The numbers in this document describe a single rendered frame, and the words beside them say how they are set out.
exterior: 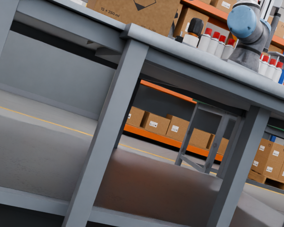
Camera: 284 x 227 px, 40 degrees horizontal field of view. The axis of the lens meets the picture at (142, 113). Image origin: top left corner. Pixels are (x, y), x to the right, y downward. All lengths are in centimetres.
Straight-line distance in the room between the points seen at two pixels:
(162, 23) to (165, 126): 459
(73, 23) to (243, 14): 74
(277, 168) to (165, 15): 481
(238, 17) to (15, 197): 108
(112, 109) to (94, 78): 528
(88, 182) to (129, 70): 36
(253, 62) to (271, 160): 434
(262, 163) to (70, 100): 312
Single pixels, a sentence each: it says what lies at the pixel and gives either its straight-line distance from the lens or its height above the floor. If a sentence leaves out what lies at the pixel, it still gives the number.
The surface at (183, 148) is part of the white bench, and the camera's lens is 412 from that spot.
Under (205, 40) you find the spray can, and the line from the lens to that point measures 208.
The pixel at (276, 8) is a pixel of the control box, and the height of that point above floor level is 128.
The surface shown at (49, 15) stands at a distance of 123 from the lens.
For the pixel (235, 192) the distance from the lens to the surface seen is 159.
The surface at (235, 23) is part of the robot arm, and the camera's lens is 168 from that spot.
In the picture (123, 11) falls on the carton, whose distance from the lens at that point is 149.
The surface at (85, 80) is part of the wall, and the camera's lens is 645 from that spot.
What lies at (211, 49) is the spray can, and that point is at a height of 99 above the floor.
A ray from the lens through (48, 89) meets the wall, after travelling 641.
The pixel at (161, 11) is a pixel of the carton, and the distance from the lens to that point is 153.
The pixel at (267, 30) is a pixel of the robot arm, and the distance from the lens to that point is 183.
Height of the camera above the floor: 64
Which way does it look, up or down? 2 degrees down
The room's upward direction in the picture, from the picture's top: 20 degrees clockwise
